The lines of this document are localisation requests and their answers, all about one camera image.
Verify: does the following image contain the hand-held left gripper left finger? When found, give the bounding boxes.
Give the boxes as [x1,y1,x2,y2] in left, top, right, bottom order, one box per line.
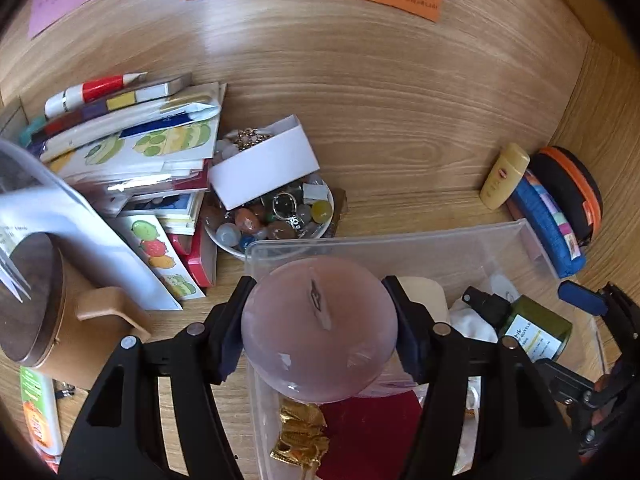
[57,275,259,480]

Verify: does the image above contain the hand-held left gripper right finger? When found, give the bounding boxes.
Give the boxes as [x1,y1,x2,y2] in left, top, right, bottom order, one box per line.
[381,275,584,480]

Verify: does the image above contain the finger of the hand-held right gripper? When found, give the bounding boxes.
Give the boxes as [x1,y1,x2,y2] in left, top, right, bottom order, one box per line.
[537,359,601,407]
[557,280,640,361]

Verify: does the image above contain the dark green spray bottle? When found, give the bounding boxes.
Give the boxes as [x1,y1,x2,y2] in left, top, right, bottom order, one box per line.
[462,286,573,363]

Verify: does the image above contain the clear plastic box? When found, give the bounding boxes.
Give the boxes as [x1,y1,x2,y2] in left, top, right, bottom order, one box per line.
[245,218,608,480]

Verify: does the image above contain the pink round case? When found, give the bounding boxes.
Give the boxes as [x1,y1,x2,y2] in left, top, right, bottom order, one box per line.
[241,255,401,403]

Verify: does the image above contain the red velvet pouch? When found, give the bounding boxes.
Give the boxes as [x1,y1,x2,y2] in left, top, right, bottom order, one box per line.
[315,390,426,480]

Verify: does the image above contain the red book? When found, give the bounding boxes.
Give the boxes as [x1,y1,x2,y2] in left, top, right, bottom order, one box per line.
[167,232,218,288]

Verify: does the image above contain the blue fabric pencil case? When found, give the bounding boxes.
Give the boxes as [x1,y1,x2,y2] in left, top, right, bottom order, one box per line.
[506,169,587,280]

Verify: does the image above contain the white ceramic bowl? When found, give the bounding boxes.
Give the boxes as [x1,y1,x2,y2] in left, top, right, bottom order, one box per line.
[202,127,336,261]

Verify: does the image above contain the black and orange zip case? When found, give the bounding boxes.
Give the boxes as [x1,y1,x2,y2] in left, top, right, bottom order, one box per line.
[527,146,604,246]

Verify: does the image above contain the fruit sticker sheet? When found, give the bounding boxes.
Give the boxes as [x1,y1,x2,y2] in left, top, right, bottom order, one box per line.
[117,214,206,301]

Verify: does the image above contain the pile of assorted beads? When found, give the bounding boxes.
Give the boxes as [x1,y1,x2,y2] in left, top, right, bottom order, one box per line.
[210,127,333,253]

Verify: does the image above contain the dark brown small object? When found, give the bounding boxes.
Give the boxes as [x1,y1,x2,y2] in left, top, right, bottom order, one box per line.
[331,187,349,237]

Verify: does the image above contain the small yellow bottle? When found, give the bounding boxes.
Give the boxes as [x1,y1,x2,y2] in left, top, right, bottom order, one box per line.
[480,142,531,211]

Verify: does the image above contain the small white box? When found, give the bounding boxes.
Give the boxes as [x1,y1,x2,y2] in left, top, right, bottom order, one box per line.
[207,115,321,211]

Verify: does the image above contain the brown mug with lid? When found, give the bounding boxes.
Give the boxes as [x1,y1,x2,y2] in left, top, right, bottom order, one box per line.
[0,232,152,391]

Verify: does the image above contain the stack of cards and booklets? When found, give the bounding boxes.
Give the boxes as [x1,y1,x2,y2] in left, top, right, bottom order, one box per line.
[20,72,228,236]

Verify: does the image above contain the white paper sheet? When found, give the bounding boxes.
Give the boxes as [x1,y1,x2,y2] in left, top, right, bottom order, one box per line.
[0,137,183,311]

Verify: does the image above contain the green figure sticker sheet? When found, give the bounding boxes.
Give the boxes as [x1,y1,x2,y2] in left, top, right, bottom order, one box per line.
[42,120,221,177]

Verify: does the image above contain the white and orange tube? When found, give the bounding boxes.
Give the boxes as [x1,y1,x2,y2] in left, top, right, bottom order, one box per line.
[20,366,63,461]

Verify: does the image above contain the printed paper sheet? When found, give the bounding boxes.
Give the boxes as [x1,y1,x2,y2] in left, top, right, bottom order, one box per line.
[0,210,33,306]

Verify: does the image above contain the red and white pen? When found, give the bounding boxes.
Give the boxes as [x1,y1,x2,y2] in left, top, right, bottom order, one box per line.
[44,71,148,118]

